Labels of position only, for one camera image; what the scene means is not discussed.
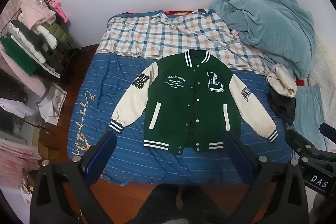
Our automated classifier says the white puffer jacket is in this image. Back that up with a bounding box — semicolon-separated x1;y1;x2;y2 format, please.
7;21;59;65

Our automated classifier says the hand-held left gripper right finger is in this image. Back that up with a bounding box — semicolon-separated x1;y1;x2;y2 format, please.
223;131;309;224

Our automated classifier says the bright pink cloth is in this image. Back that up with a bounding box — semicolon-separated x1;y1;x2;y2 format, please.
49;0;69;23

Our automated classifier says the olive green puffer jacket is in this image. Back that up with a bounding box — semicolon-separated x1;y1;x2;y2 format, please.
42;21;71;44

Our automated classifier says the blue and plaid bed sheet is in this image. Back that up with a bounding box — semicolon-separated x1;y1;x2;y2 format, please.
67;10;297;185

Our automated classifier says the pink lace cloth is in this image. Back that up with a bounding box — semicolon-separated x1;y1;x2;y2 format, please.
0;138;43;180

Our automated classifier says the red under-sheet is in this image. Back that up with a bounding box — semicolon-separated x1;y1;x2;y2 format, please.
165;10;195;17

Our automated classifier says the light blue towel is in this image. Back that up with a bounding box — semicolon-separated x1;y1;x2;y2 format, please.
293;84;328;152

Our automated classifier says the pale pink sweater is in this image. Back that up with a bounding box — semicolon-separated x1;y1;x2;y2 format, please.
20;0;57;30

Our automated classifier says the white quilted blanket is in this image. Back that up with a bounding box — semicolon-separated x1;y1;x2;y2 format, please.
308;35;336;104

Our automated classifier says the cream garment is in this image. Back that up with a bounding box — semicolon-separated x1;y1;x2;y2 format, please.
266;63;298;97

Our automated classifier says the dark green garment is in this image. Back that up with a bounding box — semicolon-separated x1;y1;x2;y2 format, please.
0;35;38;77

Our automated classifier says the green varsity jacket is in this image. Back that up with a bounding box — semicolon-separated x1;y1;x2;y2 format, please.
108;49;279;155

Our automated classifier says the white shirt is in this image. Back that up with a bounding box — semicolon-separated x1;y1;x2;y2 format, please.
0;97;35;120

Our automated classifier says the teal duvet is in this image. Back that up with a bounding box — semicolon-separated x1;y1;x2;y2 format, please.
209;0;315;80

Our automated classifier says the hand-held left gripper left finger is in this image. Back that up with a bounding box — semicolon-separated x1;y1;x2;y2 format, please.
29;131;118;224

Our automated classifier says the pink fluffy blanket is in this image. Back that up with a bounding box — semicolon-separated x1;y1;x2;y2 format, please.
0;52;49;97

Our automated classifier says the white embroidered bag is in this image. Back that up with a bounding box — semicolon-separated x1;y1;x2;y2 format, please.
39;82;68;126

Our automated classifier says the white packet with red print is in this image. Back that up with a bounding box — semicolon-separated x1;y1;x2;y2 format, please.
20;184;34;207

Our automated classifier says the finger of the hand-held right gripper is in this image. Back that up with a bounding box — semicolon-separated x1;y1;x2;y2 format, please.
319;123;336;139
285;129;315;159

